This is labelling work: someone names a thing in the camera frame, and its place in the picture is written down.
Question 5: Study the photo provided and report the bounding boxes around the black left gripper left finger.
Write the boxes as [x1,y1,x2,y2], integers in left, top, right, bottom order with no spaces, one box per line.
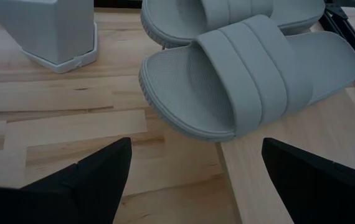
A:
[0,137,133,224]

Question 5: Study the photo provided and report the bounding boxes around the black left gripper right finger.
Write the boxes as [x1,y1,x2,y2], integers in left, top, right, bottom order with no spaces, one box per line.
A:
[261,137,355,224]

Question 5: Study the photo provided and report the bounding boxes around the grey rubber slide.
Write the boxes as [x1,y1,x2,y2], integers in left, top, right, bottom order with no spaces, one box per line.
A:
[140,0,326,50]
[138,14,355,143]

